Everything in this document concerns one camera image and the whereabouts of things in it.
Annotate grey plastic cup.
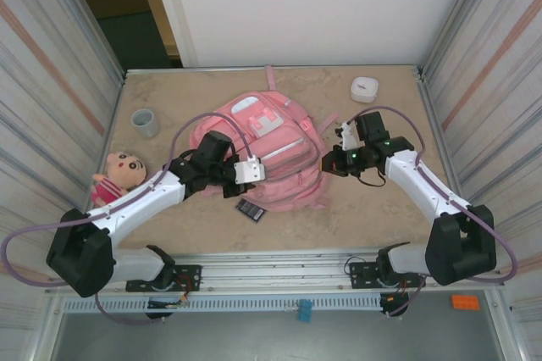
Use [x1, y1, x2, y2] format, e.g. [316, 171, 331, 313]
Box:
[130, 108, 161, 138]

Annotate blue connector block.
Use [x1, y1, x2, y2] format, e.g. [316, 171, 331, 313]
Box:
[296, 299, 314, 323]

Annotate orange toy brick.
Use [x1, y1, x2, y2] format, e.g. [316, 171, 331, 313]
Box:
[451, 294, 482, 311]

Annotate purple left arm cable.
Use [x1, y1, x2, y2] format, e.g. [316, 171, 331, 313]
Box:
[1, 111, 257, 325]

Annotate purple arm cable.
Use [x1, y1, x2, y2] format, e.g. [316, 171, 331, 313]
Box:
[347, 105, 520, 319]
[1, 111, 257, 325]

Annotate cartoon boy plush doll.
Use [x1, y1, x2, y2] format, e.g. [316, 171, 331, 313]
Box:
[91, 151, 148, 208]

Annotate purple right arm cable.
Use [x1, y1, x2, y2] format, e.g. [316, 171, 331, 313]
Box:
[347, 105, 520, 319]

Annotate grey slotted cable duct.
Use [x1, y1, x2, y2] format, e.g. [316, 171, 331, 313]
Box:
[62, 295, 384, 314]

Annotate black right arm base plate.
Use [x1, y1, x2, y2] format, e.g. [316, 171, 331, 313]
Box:
[349, 261, 425, 291]

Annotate aluminium mounting rail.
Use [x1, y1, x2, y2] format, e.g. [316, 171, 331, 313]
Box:
[46, 250, 507, 297]

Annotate white square alarm clock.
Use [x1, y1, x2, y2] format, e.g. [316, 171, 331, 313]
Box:
[349, 75, 380, 104]

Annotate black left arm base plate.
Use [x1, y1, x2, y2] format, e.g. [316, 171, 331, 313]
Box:
[125, 264, 202, 293]

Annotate aluminium table edge rail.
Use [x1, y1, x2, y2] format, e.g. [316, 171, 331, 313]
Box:
[124, 64, 424, 75]

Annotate pink student backpack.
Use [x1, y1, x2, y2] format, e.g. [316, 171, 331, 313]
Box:
[188, 64, 340, 214]

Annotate small black calculator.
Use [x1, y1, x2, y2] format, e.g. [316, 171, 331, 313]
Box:
[235, 197, 268, 225]

